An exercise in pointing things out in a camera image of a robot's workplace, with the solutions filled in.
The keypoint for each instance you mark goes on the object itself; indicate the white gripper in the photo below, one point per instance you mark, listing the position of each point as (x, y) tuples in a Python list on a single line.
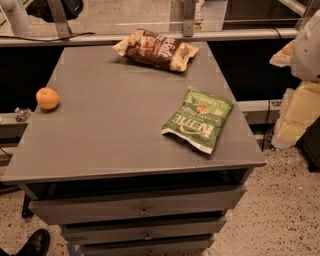
[(308, 55)]

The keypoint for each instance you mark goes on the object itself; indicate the green jalapeno chip bag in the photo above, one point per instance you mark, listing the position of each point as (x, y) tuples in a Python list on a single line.
[(199, 120)]

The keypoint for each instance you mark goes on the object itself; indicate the brown sea salt chip bag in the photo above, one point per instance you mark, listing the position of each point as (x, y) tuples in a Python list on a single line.
[(149, 48)]

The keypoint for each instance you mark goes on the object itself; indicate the grey drawer cabinet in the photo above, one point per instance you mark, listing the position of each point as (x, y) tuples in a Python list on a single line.
[(105, 136)]

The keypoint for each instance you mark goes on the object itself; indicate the bottom grey drawer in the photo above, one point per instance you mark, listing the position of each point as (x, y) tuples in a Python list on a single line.
[(148, 248)]

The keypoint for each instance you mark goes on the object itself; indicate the grey drawer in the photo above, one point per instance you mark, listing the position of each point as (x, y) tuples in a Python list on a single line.
[(148, 248), (137, 205), (144, 230)]

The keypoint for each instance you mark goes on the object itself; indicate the orange fruit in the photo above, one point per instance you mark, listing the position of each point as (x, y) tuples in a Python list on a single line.
[(47, 98)]

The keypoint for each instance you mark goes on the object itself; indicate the black round object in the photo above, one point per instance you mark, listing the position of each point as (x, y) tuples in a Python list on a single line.
[(48, 10)]

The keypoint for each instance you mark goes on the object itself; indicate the middle grey drawer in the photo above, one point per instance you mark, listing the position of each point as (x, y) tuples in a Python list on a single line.
[(144, 230)]

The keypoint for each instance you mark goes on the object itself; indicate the top grey drawer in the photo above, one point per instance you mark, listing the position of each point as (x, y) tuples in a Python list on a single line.
[(137, 205)]

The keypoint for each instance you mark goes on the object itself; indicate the crumpled clear plastic object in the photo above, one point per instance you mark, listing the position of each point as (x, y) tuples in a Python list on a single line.
[(22, 115)]

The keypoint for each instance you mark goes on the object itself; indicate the white pipe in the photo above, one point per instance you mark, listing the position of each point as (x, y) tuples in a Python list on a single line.
[(17, 17)]

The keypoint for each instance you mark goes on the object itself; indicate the black leather shoe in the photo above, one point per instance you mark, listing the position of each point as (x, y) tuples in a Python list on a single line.
[(36, 245)]

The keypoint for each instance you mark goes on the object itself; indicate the grey metal rail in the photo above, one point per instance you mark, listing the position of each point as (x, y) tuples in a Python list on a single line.
[(89, 38)]

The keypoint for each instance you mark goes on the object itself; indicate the grey metal bracket post centre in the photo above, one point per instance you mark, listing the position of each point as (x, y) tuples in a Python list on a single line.
[(188, 17)]

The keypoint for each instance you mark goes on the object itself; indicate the grey metal bracket post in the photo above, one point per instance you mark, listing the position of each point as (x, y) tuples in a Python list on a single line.
[(59, 18), (188, 17)]

